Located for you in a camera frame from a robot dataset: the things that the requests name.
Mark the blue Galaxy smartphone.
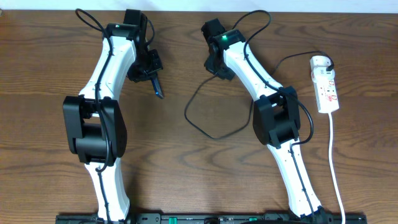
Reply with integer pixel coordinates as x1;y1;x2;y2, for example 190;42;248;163
151;76;164;99

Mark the black USB charging cable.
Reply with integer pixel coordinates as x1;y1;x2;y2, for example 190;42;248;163
183;50;335;141

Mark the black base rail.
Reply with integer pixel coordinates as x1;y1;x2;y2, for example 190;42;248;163
55;211;368;224

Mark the white power strip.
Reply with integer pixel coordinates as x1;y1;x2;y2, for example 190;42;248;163
311;67;340;114

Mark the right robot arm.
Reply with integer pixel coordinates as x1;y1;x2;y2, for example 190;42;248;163
201;19;324;223

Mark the white USB charger plug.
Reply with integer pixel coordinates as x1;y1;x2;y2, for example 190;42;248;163
310;55;334;72

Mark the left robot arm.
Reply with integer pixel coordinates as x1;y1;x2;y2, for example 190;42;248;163
55;9;164;223

